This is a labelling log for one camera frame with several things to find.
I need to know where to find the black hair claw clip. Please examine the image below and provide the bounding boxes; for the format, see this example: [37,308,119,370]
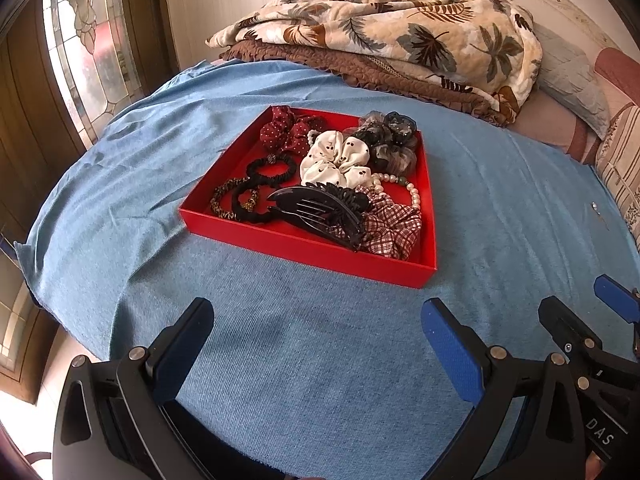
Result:
[266,182,371,252]

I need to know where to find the leaf print quilt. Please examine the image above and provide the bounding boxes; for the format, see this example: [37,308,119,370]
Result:
[206,0,543,128]

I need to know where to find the white dotted scrunchie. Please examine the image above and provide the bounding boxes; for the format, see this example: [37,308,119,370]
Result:
[299,130,373,188]

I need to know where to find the red plaid scrunchie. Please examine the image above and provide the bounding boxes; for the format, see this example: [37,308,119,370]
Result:
[357,185,423,261]

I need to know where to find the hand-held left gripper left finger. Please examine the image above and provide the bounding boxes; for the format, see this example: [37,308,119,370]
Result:
[52,297,216,480]

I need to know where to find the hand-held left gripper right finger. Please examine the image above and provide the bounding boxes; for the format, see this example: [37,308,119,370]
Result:
[421,297,591,480]

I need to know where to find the black scrunchie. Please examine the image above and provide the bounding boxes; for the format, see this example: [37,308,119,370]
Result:
[232,182,288,225]

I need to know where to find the brown quilted blanket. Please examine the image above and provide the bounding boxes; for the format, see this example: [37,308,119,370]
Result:
[217,42,511,128]

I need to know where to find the red dotted scrunchie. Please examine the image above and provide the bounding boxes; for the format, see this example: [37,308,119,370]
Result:
[259,106,326,156]

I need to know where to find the grey pillow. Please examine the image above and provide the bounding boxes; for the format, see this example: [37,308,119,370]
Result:
[535,25,611,138]

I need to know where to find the thin black beaded hair tie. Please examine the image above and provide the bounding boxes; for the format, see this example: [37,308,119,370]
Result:
[245,152,298,186]

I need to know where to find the leopard print scrunchie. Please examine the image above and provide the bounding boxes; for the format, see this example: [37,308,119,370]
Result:
[210,177,261,221]

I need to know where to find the white pearl bracelet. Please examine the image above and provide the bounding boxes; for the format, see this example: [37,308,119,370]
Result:
[370,172,423,211]

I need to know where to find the grey organza scrunchie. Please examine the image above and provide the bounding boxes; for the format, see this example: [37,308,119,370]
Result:
[345,109,420,173]

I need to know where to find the beige patterned cushion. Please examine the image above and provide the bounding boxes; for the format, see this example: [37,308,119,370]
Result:
[595,105,640,251]

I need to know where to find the brown wooden door frame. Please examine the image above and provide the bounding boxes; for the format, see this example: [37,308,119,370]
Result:
[0,10,86,241]

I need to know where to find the stained glass window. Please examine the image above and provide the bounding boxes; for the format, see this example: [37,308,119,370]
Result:
[42,0,151,136]

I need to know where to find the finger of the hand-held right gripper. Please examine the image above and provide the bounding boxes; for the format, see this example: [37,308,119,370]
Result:
[538,296,617,382]
[593,274,640,357]

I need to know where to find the red box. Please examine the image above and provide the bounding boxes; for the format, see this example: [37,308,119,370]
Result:
[179,105,438,290]

